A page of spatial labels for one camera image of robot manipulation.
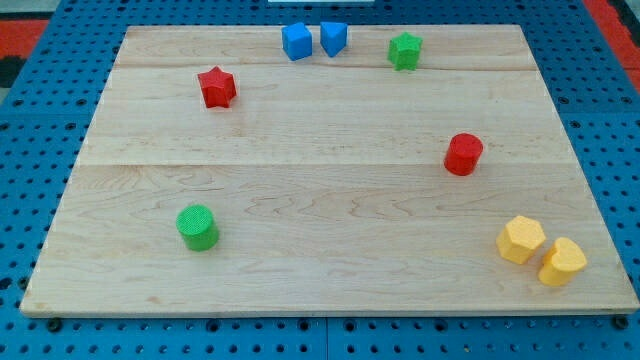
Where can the blue cube block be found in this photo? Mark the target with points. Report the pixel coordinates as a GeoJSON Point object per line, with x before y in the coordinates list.
{"type": "Point", "coordinates": [297, 41]}

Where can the green cylinder block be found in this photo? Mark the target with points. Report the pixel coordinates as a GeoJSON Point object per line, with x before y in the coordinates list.
{"type": "Point", "coordinates": [197, 227]}

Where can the yellow hexagon block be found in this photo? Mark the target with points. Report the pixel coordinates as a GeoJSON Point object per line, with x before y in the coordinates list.
{"type": "Point", "coordinates": [520, 239]}

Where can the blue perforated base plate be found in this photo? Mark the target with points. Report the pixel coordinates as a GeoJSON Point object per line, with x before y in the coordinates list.
{"type": "Point", "coordinates": [48, 110]}

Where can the red cylinder block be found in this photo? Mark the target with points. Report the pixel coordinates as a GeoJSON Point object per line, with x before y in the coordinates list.
{"type": "Point", "coordinates": [463, 154]}

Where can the light wooden board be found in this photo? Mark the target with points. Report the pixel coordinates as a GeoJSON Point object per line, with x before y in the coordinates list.
{"type": "Point", "coordinates": [327, 183]}

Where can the red star block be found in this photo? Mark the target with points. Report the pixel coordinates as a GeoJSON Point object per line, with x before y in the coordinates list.
{"type": "Point", "coordinates": [218, 87]}

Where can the blue triangular prism block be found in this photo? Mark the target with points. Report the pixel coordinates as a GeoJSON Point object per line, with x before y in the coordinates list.
{"type": "Point", "coordinates": [333, 37]}

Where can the green star block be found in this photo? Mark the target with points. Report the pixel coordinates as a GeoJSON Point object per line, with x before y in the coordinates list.
{"type": "Point", "coordinates": [404, 51]}

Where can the yellow heart block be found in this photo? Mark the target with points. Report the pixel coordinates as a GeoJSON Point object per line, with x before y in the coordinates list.
{"type": "Point", "coordinates": [562, 262]}

